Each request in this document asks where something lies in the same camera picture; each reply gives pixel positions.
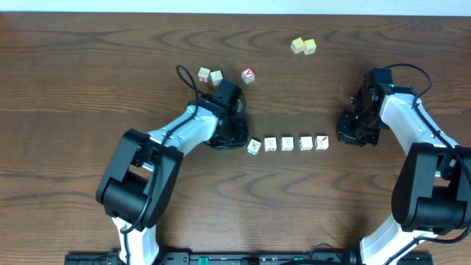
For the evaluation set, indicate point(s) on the red letter A block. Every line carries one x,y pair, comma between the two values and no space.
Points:
248,75

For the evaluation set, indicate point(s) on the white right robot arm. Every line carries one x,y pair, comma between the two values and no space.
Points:
432,194

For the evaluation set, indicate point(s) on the block with blue side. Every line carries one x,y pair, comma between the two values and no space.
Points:
321,142

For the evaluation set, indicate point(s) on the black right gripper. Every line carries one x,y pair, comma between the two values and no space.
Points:
345,133

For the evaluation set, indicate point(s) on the white block red bottom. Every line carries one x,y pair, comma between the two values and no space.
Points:
204,74

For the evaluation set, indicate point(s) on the white block beside red-bottom block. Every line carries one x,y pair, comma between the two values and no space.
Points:
216,77

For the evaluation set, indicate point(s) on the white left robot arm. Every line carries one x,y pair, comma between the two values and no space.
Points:
137,184

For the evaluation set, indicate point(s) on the white block red U side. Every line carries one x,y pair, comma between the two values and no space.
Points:
287,143

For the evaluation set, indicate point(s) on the white block green 4 side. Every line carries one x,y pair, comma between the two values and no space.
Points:
254,146

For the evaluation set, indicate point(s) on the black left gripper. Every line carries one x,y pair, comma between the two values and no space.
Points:
233,136

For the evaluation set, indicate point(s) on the yellow block right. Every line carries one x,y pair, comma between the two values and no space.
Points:
309,46

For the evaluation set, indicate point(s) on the white block green Z side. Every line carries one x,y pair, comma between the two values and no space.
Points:
306,143

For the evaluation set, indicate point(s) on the white block yellow W side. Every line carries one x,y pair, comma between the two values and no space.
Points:
270,144

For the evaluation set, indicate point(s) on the yellow block left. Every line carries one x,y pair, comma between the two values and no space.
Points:
297,45

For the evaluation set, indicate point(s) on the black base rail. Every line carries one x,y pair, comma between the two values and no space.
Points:
324,254

